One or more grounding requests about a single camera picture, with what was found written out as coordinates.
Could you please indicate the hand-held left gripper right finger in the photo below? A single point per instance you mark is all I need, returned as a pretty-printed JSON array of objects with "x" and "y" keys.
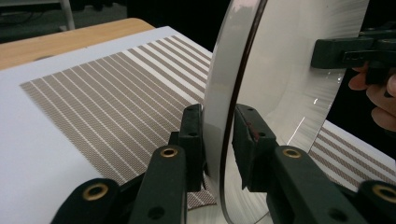
[{"x": 253, "y": 149}]

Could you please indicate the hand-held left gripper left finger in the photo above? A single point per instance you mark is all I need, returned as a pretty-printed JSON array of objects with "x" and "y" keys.
[{"x": 193, "y": 146}]

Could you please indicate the beige striped placemat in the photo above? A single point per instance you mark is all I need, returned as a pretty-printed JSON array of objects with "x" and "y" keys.
[{"x": 109, "y": 109}]

